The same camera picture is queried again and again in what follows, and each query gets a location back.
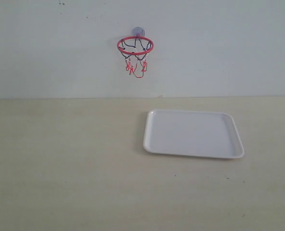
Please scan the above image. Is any white plastic tray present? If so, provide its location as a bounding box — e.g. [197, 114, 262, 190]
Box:
[143, 109, 245, 159]

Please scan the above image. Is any red mini basketball hoop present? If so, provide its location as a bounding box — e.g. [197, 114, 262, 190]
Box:
[117, 36, 155, 78]

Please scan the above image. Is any clear suction cup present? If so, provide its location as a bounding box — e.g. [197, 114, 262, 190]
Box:
[131, 27, 145, 38]

